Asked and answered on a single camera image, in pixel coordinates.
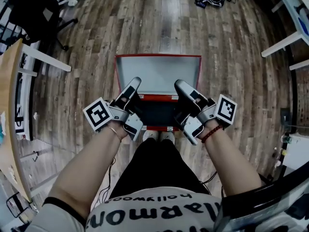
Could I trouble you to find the black floor box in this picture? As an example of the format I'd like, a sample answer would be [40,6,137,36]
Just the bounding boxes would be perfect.
[281,107,293,128]

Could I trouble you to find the light wooden desk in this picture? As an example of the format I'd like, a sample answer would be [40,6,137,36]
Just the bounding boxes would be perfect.
[0,38,72,203]

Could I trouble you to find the black framed screen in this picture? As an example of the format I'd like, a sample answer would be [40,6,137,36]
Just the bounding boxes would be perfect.
[213,177,309,232]

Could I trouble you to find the person's right white shoe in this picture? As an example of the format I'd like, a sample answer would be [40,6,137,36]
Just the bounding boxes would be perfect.
[161,130,175,143]

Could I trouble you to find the person's left white shoe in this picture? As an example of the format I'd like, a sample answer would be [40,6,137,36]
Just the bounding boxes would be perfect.
[142,130,159,143]

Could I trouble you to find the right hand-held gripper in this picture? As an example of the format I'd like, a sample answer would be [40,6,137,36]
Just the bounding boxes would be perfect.
[174,79,238,146]

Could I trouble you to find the person's white shoe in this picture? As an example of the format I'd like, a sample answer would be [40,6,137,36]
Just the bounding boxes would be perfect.
[142,130,159,143]
[161,130,175,143]

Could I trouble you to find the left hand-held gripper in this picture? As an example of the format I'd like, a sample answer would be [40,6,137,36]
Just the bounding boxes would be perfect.
[83,76,143,142]

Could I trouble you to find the person's black shorts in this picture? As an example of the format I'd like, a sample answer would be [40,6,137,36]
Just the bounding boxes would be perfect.
[110,137,211,200]

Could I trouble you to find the pale blue top table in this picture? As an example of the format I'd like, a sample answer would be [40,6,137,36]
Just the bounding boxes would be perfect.
[241,0,309,72]

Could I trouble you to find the black headrest office chair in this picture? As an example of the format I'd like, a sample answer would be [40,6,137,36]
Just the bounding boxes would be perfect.
[8,0,79,52]

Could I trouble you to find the black wire frame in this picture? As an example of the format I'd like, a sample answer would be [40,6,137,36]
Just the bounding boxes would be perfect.
[6,192,32,218]

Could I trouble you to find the person's right forearm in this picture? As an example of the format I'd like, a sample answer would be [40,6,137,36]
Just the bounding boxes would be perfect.
[201,124,263,197]

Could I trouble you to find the person's left forearm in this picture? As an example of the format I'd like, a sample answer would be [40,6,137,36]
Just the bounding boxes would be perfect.
[49,126,130,219]

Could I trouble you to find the person's white printed shirt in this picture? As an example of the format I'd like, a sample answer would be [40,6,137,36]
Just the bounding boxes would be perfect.
[26,187,242,232]

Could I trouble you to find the red bead bracelet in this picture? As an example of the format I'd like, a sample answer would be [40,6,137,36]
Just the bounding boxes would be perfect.
[201,124,223,144]

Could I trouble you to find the blue flat item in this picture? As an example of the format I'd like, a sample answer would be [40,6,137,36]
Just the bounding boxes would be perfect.
[297,15,309,36]

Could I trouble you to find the white box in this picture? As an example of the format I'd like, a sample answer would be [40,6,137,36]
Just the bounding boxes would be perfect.
[281,133,309,172]

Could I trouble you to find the gold bangle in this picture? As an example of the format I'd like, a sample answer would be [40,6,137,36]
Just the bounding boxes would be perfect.
[106,125,122,142]

